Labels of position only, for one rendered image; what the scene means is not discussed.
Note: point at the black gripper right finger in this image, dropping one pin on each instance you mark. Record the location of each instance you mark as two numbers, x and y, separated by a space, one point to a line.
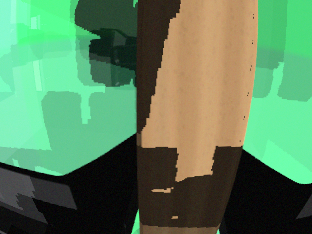
264 201

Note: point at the tan wooden board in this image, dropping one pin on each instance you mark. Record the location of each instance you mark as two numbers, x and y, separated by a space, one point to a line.
195 68

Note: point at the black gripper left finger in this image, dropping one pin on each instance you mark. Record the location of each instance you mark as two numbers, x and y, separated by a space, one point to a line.
98 198

